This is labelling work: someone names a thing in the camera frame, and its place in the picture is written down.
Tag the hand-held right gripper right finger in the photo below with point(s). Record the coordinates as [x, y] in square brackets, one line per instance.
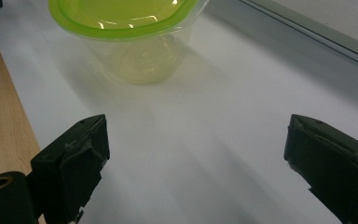
[335, 168]

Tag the aluminium floor rail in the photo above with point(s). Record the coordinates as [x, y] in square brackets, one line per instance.
[317, 32]

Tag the clear container with green lid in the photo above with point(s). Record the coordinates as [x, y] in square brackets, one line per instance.
[124, 18]

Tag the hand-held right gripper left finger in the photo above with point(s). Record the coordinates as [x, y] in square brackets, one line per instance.
[71, 168]

